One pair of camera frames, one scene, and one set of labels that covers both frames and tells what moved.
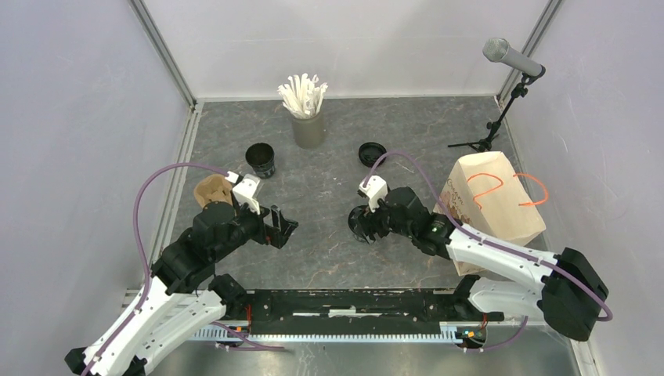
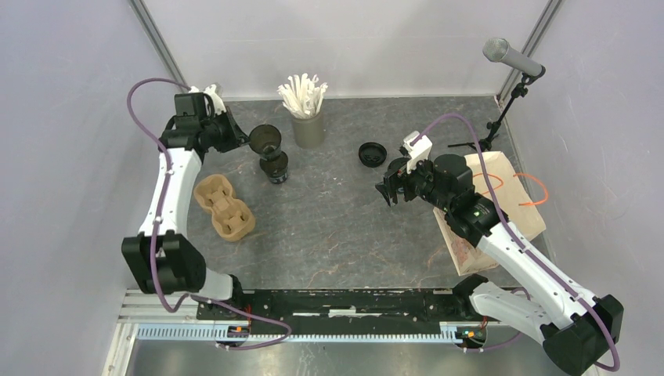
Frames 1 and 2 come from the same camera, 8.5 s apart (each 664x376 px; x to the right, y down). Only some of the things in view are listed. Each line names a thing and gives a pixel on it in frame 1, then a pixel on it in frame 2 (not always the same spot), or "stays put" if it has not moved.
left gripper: [283, 224] -> [236, 138]
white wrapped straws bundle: [303, 95] stays put
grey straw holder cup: [309, 132] stays put
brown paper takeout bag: [483, 192] stays put
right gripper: [380, 231] -> [405, 178]
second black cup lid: [369, 153] stays put
